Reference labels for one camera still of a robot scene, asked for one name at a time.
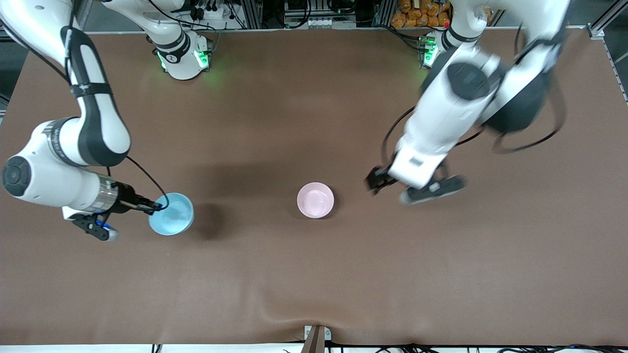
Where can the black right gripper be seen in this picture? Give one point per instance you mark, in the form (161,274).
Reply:
(125,200)

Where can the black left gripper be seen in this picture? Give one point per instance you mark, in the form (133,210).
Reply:
(377,179)

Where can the blue plastic bowl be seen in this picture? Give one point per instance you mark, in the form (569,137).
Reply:
(174,215)

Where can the pink plastic bowl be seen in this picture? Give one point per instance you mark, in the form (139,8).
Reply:
(315,201)

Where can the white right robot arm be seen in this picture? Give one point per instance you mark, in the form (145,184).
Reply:
(49,181)

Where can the brown table mat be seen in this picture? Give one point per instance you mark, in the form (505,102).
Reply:
(314,274)

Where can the orange snack packet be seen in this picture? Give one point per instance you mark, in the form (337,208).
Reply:
(443,19)
(398,19)
(418,11)
(432,10)
(405,6)

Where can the white power strip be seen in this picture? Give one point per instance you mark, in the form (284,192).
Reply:
(211,11)

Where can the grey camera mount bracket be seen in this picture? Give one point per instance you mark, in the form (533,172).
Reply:
(318,338)

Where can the aluminium frame post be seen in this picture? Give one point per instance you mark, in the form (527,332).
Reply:
(251,13)

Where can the aluminium frame profile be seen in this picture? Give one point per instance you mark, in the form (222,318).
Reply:
(608,24)

